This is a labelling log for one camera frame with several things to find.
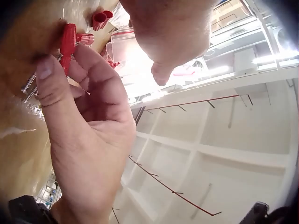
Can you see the red ribbed plastic T-piece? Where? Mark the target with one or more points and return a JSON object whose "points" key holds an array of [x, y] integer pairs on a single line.
{"points": [[67, 39]]}

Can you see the red double tube plastic part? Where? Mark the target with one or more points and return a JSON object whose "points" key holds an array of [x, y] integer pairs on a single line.
{"points": [[101, 19]]}

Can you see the person's right fingers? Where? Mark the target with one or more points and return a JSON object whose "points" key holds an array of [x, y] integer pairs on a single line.
{"points": [[93, 102]]}

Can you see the person's right index finger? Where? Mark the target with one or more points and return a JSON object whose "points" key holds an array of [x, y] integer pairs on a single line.
{"points": [[102, 70]]}

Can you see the white shelving unit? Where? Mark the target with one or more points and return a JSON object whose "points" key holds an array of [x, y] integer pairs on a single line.
{"points": [[210, 144]]}

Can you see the black wrist band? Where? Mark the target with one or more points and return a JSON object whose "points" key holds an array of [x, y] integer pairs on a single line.
{"points": [[25, 210]]}

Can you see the person's left fingers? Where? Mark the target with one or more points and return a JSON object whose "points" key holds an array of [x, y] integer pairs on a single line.
{"points": [[161, 73]]}

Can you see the person's right thumb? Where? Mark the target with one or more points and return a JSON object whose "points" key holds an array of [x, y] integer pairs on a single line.
{"points": [[52, 93]]}

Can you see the pile of silver screws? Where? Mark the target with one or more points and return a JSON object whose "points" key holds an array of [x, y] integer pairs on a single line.
{"points": [[30, 86]]}

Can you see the red ribbed plastic cap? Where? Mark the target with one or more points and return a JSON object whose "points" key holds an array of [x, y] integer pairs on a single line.
{"points": [[85, 39]]}

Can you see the clear zip bag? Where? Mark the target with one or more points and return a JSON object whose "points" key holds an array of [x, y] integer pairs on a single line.
{"points": [[121, 46]]}

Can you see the person's left hand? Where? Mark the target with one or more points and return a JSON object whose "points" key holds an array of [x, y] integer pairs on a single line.
{"points": [[170, 28]]}

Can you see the person's right hand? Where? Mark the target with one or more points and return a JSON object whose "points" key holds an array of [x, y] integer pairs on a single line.
{"points": [[93, 151]]}

